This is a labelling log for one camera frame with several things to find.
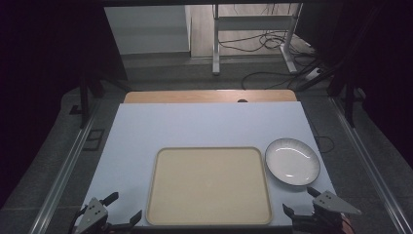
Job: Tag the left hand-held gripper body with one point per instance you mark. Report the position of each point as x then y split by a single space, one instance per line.
92 214

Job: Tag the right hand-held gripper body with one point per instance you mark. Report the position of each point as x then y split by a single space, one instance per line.
328 211

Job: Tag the white round plate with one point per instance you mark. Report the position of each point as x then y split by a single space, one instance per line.
292 162

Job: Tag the beige rectangular tray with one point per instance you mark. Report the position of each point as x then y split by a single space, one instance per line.
207 185

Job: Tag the person's right hand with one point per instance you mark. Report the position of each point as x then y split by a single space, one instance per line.
347 226

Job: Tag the white table cover board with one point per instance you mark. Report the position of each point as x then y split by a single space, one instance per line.
181 130

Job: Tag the black metal stand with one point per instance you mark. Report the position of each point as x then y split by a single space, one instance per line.
87 94
349 97

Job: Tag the white power strip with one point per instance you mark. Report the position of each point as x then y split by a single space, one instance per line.
313 74

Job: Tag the wooden table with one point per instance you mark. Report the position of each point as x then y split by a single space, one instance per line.
195 96

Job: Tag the dark curtain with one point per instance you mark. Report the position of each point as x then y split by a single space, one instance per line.
48 65
373 58

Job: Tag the aluminium floor rail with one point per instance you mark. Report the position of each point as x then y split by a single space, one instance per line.
370 165
61 175

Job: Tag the black floor socket frame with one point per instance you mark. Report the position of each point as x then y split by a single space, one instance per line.
93 139

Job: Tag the white metal desk frame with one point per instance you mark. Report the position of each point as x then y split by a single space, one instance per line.
253 23

